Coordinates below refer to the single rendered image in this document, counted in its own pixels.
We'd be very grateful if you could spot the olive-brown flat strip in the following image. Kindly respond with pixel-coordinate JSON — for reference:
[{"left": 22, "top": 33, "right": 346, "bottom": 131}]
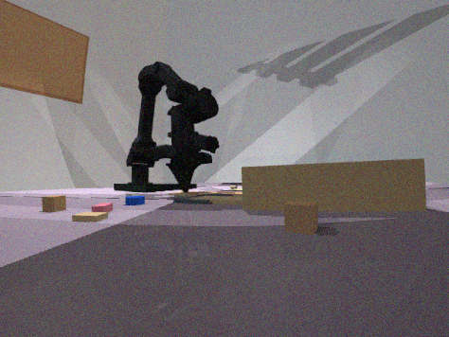
[{"left": 72, "top": 212, "right": 108, "bottom": 222}]

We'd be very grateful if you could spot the pink block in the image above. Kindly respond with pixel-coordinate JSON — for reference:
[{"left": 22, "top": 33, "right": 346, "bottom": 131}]
[{"left": 92, "top": 203, "right": 113, "bottom": 213}]

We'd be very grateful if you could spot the brown cube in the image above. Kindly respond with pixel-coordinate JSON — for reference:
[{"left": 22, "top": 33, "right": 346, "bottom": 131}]
[
  {"left": 42, "top": 195, "right": 66, "bottom": 212},
  {"left": 284, "top": 201, "right": 318, "bottom": 235}
]

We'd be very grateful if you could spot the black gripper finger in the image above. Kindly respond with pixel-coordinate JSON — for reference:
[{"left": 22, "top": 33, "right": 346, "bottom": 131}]
[
  {"left": 166, "top": 161, "right": 192, "bottom": 192},
  {"left": 187, "top": 163, "right": 202, "bottom": 192}
]

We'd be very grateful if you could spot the blue block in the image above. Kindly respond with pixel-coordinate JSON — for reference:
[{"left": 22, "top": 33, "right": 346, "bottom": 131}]
[{"left": 125, "top": 196, "right": 145, "bottom": 205}]

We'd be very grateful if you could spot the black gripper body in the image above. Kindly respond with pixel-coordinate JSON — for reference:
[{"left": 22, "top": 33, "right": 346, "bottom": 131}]
[{"left": 147, "top": 126, "right": 212, "bottom": 164}]

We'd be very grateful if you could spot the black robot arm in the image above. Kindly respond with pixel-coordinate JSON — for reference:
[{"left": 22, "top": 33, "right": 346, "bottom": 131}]
[{"left": 126, "top": 62, "right": 220, "bottom": 184}]

